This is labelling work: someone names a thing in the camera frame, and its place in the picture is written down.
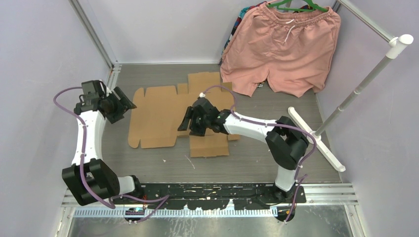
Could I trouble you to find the colourful patterned garment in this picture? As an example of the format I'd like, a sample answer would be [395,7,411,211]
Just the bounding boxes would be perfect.
[219,2,274,74]

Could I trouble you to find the green clothes hanger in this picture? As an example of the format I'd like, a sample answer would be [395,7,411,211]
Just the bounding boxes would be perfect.
[267,0,328,13]

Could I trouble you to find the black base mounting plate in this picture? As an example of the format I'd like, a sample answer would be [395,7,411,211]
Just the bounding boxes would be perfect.
[133,183,306,210]

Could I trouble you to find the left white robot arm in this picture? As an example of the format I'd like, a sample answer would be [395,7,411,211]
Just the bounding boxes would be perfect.
[53,80,144,209]

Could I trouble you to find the brown cardboard box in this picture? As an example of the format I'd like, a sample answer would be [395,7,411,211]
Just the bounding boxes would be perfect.
[128,72,234,149]

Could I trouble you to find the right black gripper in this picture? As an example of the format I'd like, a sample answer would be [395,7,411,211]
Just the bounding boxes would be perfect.
[177,107,210,137]

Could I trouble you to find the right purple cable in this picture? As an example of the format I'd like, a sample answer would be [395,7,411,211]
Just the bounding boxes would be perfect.
[200,85,318,223]

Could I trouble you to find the pink shorts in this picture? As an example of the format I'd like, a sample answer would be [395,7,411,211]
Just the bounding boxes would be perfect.
[220,3,341,97]

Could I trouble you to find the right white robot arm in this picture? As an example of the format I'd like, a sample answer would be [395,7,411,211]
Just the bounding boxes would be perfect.
[177,97,309,203]

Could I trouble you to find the white clothes rack stand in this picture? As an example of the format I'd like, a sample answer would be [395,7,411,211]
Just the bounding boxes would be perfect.
[288,34,414,173]

